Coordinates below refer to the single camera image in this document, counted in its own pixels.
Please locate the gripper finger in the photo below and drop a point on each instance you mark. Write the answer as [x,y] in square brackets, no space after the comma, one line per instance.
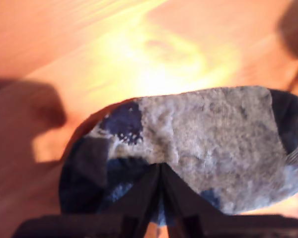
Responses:
[139,196]
[186,200]

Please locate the grey dark-toed sock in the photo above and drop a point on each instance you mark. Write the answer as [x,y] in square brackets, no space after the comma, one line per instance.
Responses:
[213,138]

